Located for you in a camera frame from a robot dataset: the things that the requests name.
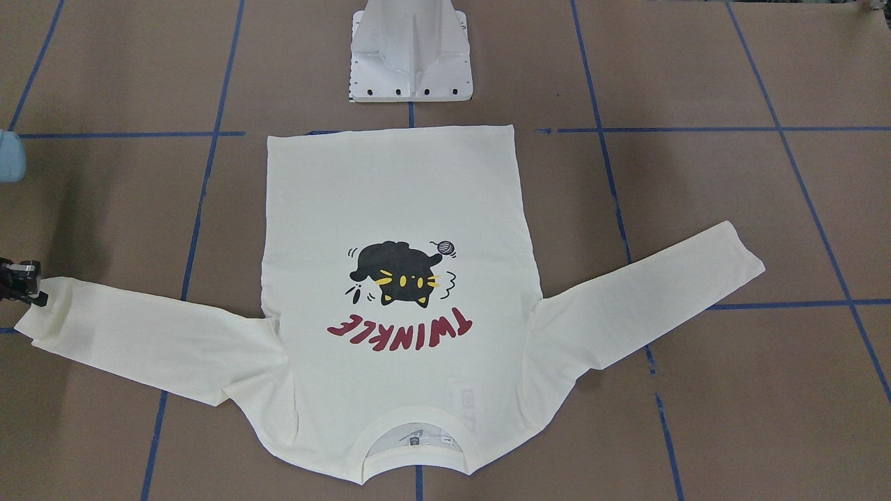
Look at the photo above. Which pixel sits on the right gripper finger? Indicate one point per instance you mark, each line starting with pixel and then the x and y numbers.
pixel 39 299

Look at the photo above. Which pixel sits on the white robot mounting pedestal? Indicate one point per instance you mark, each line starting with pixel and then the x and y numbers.
pixel 410 51

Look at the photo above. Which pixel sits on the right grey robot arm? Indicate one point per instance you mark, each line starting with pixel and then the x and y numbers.
pixel 13 164

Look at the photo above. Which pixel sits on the cream long-sleeve cat shirt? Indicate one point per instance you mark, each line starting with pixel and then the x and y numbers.
pixel 404 321

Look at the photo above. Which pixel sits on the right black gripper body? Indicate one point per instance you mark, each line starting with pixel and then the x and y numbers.
pixel 19 280

